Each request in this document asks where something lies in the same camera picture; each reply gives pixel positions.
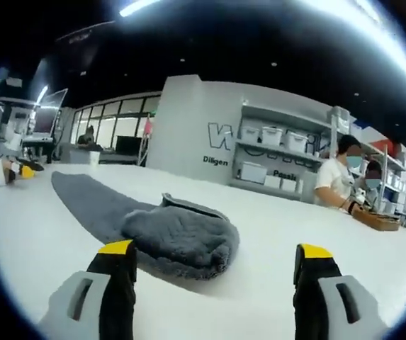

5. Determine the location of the grey towel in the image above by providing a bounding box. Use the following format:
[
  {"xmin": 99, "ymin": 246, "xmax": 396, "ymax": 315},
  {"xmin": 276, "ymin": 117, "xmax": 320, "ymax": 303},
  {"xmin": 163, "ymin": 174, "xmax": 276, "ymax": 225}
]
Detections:
[{"xmin": 51, "ymin": 171, "xmax": 241, "ymax": 281}]

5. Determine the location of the large display screen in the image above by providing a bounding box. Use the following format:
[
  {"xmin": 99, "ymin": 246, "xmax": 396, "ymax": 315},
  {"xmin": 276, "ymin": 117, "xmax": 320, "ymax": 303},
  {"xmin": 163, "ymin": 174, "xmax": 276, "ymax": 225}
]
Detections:
[{"xmin": 31, "ymin": 88, "xmax": 69, "ymax": 136}]

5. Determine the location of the group of white storage boxes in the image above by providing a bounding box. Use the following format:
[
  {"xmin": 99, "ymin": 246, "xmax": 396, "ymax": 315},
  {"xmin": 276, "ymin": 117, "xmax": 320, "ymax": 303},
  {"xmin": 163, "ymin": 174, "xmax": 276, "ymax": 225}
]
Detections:
[{"xmin": 240, "ymin": 125, "xmax": 310, "ymax": 193}]

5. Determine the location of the wooden tray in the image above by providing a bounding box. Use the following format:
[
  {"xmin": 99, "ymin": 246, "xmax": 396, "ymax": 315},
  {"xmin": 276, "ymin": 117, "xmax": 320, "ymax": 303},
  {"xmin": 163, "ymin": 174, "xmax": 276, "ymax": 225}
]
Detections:
[{"xmin": 351, "ymin": 207, "xmax": 402, "ymax": 232}]

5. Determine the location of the black monitor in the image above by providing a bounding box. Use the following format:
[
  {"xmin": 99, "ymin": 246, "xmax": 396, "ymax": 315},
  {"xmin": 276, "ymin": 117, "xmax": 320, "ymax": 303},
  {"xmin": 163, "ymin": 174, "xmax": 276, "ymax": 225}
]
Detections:
[{"xmin": 115, "ymin": 135, "xmax": 143, "ymax": 155}]

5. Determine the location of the ceiling light strip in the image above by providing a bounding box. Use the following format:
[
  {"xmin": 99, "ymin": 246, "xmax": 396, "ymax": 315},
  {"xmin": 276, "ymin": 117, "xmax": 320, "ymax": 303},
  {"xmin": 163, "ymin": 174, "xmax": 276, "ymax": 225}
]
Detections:
[
  {"xmin": 35, "ymin": 84, "xmax": 50, "ymax": 106},
  {"xmin": 118, "ymin": 0, "xmax": 163, "ymax": 18}
]

